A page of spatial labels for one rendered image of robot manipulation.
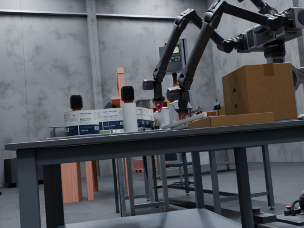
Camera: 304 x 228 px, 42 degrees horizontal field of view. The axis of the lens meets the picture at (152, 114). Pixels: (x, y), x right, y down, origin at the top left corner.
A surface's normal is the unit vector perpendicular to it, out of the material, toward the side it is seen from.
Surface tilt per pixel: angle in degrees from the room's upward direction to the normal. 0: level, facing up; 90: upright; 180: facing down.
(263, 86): 90
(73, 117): 90
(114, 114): 90
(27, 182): 90
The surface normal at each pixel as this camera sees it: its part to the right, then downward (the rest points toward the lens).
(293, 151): -0.93, 0.05
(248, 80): 0.18, -0.10
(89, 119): 0.55, -0.12
